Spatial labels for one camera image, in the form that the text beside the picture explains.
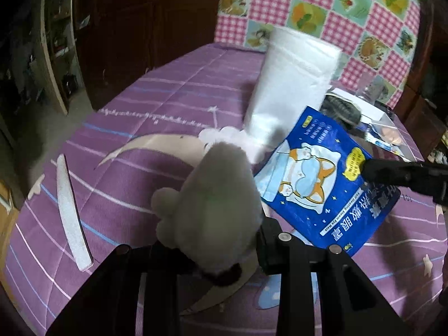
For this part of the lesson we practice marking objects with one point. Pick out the clear glass cup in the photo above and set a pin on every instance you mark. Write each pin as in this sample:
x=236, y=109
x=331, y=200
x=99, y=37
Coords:
x=374, y=89

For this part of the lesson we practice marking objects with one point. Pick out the white cardboard box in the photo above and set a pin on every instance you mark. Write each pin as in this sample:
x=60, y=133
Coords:
x=367, y=113

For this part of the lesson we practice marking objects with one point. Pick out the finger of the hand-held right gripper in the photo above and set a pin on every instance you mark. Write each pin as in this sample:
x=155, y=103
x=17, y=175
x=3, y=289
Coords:
x=385, y=172

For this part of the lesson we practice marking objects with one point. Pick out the checkered picture pillow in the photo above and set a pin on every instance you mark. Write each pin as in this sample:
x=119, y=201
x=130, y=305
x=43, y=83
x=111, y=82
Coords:
x=332, y=17

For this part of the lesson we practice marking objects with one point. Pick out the white nail file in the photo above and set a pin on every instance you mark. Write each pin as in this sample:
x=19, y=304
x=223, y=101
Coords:
x=71, y=213

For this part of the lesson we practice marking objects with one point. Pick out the wooden cabinet with shelves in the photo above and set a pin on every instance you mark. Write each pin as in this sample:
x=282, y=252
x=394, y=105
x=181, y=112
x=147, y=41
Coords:
x=430, y=112

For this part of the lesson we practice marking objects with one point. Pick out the black hair brush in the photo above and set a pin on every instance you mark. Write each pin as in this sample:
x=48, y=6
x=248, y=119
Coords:
x=341, y=109

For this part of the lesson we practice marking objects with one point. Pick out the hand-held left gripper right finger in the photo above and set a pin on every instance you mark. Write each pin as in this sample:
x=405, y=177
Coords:
x=308, y=276

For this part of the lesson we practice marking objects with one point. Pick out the wooden shelf with clutter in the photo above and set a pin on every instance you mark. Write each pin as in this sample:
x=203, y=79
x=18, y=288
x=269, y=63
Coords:
x=59, y=42

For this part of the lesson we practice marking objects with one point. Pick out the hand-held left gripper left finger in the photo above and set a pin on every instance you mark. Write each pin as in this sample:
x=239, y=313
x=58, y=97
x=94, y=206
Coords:
x=115, y=287

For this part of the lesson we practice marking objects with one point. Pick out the white plush toy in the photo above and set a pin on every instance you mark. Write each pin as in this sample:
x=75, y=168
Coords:
x=217, y=199

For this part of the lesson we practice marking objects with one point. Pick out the blue eye mask packet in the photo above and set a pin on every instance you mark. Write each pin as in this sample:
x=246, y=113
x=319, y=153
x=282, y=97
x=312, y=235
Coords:
x=325, y=196

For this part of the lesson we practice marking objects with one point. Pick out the white paper towel roll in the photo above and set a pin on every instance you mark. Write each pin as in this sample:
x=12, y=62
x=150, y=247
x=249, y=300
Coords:
x=290, y=87

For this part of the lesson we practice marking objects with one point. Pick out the clear bag with orange item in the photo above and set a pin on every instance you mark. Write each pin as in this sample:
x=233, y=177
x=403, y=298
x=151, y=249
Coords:
x=386, y=134

